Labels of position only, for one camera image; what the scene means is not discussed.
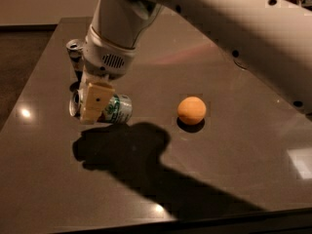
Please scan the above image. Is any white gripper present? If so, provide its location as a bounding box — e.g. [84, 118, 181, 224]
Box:
[79, 26, 136, 124]

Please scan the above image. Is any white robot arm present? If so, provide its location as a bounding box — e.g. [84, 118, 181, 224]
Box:
[79, 0, 312, 124]

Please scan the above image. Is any orange fruit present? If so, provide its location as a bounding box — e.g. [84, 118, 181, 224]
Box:
[177, 97, 207, 126]

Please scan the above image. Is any green white 7up can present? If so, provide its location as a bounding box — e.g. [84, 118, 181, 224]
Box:
[69, 90, 133, 124]

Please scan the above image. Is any silver blue energy drink can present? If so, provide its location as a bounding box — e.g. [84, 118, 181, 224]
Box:
[66, 39, 84, 80]

